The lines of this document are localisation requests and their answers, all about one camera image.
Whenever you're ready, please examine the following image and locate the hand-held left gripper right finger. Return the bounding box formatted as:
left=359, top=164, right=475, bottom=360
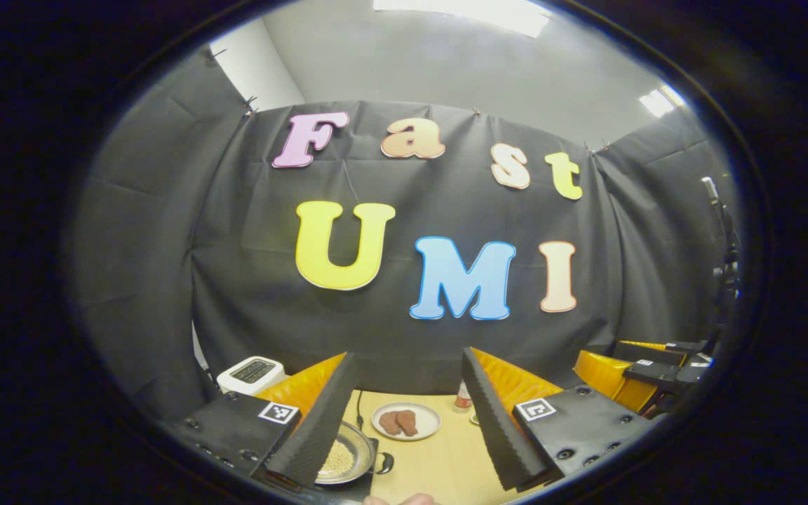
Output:
left=462, top=346, right=657, bottom=492

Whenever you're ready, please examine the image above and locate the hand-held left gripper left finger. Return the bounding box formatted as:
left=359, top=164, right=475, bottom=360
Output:
left=166, top=351, right=359, bottom=490

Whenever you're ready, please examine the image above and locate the steel pot with black handles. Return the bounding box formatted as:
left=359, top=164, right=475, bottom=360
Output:
left=315, top=421, right=395, bottom=486

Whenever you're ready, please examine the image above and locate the pile of yellow soybeans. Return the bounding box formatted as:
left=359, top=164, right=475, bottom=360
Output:
left=316, top=440, right=356, bottom=479

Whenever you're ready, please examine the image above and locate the round white plate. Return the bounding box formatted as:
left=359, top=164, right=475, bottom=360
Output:
left=371, top=402, right=442, bottom=441

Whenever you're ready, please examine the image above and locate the white toaster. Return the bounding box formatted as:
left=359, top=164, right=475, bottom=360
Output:
left=216, top=356, right=287, bottom=396

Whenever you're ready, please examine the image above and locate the ceiling light panel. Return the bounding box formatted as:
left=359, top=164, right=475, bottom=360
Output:
left=639, top=84, right=685, bottom=119

